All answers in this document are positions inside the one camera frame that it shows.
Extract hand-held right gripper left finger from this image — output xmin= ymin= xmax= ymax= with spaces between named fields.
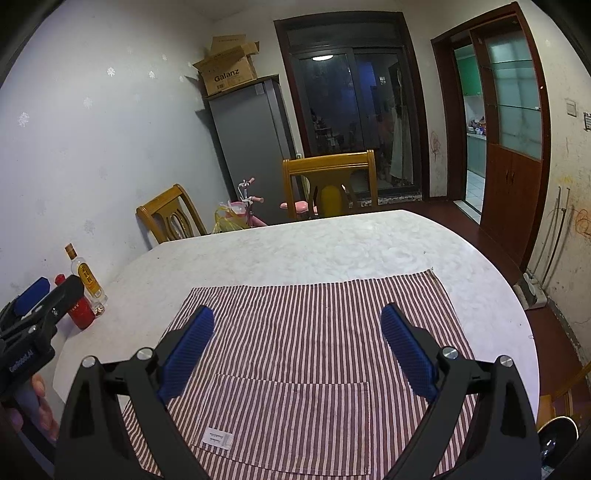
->
xmin=54 ymin=305 xmax=216 ymax=480

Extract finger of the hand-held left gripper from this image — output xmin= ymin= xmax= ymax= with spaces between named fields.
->
xmin=0 ymin=277 xmax=51 ymax=324
xmin=7 ymin=275 xmax=86 ymax=342

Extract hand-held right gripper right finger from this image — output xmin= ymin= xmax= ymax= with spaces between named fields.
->
xmin=381 ymin=302 xmax=542 ymax=480

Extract black trash bin gold rim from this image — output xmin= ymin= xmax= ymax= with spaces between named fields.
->
xmin=538 ymin=415 xmax=580 ymax=480

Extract person's left hand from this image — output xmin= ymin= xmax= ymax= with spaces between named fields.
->
xmin=30 ymin=374 xmax=61 ymax=441

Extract red ceramic bottle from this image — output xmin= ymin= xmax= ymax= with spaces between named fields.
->
xmin=54 ymin=273 xmax=95 ymax=330

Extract clear liquor bottle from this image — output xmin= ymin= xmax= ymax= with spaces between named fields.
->
xmin=65 ymin=243 xmax=108 ymax=310

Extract striped cloth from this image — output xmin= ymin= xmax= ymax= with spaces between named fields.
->
xmin=121 ymin=269 xmax=481 ymax=480

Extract white power strip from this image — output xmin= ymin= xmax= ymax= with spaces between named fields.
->
xmin=513 ymin=271 xmax=549 ymax=308

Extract wooden chair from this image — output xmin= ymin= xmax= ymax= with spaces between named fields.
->
xmin=281 ymin=150 xmax=379 ymax=222
xmin=136 ymin=184 xmax=208 ymax=244

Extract yellow plastic bag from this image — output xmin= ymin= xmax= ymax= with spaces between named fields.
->
xmin=212 ymin=205 xmax=250 ymax=234

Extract yellow rounded object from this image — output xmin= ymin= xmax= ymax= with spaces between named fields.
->
xmin=318 ymin=185 xmax=345 ymax=217

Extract pink children's bike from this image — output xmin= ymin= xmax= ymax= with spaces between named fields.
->
xmin=235 ymin=176 xmax=321 ymax=229

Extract brown glass panel door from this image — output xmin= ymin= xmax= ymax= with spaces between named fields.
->
xmin=470 ymin=14 xmax=552 ymax=271

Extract grey refrigerator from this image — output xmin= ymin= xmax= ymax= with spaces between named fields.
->
xmin=203 ymin=76 xmax=301 ymax=227

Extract white hanging garment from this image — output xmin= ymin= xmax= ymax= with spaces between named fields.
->
xmin=390 ymin=104 xmax=414 ymax=183

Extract kitchen counter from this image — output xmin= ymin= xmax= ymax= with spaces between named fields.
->
xmin=465 ymin=124 xmax=488 ymax=176

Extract dark glass sliding door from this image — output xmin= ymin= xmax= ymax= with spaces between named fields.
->
xmin=273 ymin=11 xmax=432 ymax=208

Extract large open cardboard box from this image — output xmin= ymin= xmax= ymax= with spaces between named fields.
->
xmin=191 ymin=41 xmax=260 ymax=97

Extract flat cardboard box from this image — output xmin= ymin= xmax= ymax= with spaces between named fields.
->
xmin=210 ymin=33 xmax=250 ymax=54

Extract white wall pipes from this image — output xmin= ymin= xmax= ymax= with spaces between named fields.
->
xmin=538 ymin=185 xmax=571 ymax=287

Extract green kitchen wall cabinet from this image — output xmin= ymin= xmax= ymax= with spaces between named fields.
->
xmin=455 ymin=46 xmax=485 ymax=97

